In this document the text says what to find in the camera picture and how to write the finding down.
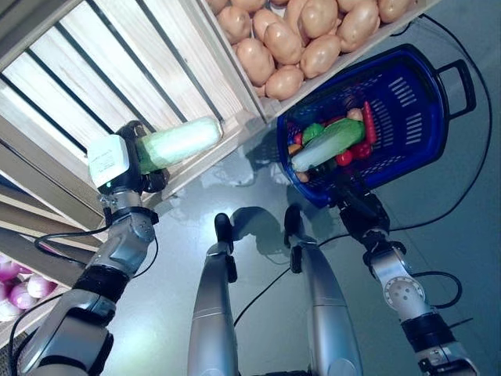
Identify black robot right foot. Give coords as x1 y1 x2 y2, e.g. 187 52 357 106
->
283 206 305 246

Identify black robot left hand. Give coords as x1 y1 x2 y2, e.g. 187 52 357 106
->
97 121 171 195

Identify blue plastic shopping basket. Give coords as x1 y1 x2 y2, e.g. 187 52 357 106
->
276 44 477 209

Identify wooden slatted crate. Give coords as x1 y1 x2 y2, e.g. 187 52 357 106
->
0 0 267 226

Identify wooden display stand frame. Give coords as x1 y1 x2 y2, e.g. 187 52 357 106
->
0 113 106 267

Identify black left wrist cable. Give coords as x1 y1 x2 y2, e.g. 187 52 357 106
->
34 203 113 269

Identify long black floor cable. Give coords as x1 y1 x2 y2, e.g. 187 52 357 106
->
316 13 493 246

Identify thin black floor cable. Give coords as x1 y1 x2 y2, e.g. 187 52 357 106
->
233 269 293 326

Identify green white napa cabbage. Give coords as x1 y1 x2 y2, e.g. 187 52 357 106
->
291 119 367 173
135 116 221 175

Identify black robot foot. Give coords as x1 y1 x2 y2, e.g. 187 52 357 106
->
283 206 305 246
214 213 236 251

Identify wooden onion crate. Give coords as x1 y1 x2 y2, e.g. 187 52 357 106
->
0 250 75 349

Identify black robot pelvis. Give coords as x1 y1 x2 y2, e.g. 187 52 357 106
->
230 370 314 376

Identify wooden potato crate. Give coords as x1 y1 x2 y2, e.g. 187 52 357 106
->
195 0 443 125

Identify bright green toy lettuce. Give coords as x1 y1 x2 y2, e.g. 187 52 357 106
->
301 123 325 143

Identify black robot left foot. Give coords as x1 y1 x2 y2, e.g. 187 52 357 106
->
214 213 236 251

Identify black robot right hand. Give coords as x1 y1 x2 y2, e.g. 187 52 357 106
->
332 175 391 240

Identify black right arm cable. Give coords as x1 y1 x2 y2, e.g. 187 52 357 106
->
414 270 463 309

